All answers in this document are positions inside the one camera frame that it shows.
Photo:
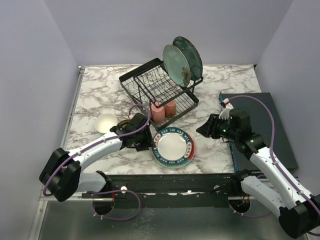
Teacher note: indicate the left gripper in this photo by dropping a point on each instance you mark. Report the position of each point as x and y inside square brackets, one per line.
[149, 142]

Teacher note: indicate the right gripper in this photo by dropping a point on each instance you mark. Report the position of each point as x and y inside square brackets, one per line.
[209, 128]

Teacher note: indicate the plain pink mug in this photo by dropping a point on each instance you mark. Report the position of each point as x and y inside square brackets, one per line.
[157, 113]

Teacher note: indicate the pink printed coffee mug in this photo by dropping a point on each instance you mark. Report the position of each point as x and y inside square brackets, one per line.
[170, 109]

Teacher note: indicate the black wire dish rack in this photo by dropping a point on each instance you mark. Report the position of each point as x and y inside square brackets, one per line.
[150, 83]

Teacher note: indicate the blue ceramic plate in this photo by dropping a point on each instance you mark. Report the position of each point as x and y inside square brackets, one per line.
[192, 56]

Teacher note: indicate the light blue floral plate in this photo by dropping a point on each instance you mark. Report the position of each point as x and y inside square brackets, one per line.
[176, 65]

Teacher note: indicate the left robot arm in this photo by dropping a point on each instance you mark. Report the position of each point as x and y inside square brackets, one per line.
[63, 174]

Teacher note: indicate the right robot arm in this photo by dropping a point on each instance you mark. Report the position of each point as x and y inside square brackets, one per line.
[296, 208]

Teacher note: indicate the red plate under stack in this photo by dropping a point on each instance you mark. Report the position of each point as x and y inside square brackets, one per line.
[193, 149]

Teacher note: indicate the dark bowl cream inside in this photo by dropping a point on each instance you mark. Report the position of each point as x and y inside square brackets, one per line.
[123, 123]

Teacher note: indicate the white plate lettered rim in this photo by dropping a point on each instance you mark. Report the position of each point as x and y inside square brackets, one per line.
[173, 147]

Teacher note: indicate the white small bowl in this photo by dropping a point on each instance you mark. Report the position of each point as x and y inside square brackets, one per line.
[105, 122]

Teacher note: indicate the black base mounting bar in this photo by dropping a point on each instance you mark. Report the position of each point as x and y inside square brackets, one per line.
[181, 190]

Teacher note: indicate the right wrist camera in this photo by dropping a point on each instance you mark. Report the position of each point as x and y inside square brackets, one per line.
[226, 108]

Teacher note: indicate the blue network switch box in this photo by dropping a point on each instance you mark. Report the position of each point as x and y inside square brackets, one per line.
[261, 124]

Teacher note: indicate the left aluminium rail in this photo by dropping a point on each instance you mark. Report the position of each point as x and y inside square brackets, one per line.
[69, 120]

